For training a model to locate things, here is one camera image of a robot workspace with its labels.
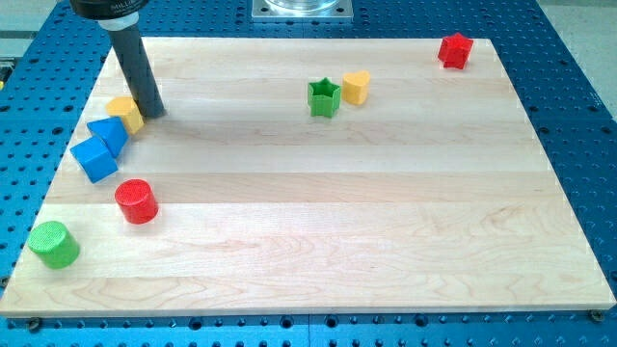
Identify blue cube block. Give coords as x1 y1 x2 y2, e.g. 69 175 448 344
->
69 137 118 183

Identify light wooden board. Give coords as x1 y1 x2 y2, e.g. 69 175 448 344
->
1 38 615 318

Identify green star block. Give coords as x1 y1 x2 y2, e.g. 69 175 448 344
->
308 77 341 118

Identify yellow heart block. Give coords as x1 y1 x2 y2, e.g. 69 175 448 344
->
341 70 371 105

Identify red cylinder block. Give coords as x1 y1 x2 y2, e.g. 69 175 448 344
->
114 178 158 225

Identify yellow pentagon block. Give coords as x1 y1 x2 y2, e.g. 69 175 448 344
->
105 96 145 135

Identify blue triangular prism block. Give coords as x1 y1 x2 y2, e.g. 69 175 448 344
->
87 117 129 158

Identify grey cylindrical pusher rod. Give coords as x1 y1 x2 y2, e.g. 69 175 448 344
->
104 19 165 119

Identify green cylinder block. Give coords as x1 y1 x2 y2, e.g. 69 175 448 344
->
27 221 80 269

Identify blue perforated metal table plate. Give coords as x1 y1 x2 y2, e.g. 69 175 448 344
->
1 1 616 346

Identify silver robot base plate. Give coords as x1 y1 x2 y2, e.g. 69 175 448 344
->
251 0 354 21

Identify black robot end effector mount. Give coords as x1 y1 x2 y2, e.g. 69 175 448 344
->
69 0 148 20

